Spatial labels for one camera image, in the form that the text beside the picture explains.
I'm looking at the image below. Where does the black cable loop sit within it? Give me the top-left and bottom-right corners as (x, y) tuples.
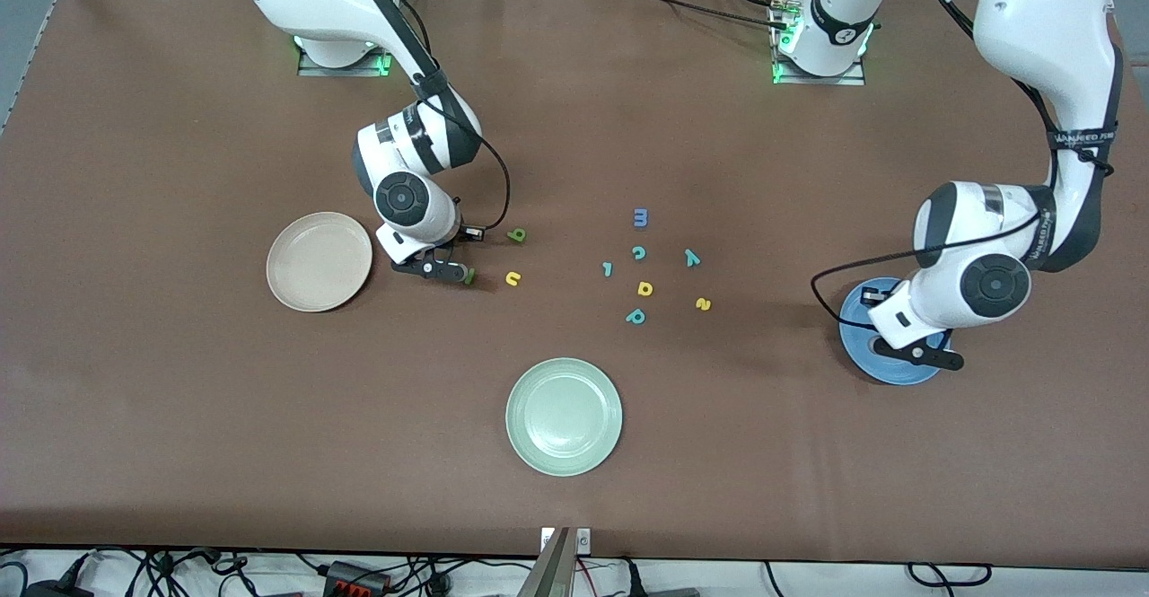
(905, 562), (994, 589)

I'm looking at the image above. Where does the beige brown plate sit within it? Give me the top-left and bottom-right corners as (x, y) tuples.
(266, 211), (374, 313)

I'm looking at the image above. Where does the brown table mat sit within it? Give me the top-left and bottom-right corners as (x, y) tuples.
(0, 0), (1149, 571)

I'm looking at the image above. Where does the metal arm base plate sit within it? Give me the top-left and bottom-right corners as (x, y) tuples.
(298, 40), (393, 77)
(770, 0), (868, 86)

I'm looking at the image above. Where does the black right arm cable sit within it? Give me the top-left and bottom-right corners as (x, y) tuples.
(355, 0), (513, 239)

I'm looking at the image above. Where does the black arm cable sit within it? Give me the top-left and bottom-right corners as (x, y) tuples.
(355, 0), (513, 239)
(811, 0), (1118, 320)

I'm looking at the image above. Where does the pale green plate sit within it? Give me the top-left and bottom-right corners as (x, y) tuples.
(505, 357), (624, 478)

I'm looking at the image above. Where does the blue plate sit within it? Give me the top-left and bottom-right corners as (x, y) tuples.
(838, 277), (951, 387)

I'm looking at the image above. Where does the black power strip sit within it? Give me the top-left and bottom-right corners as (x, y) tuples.
(323, 561), (393, 597)

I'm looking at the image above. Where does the tangled black cable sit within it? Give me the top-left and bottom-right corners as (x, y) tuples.
(0, 548), (324, 597)

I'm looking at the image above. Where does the grey metal bar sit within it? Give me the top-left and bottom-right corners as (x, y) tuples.
(519, 527), (575, 597)

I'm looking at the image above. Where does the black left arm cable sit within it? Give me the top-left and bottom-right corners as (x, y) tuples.
(811, 0), (1118, 320)

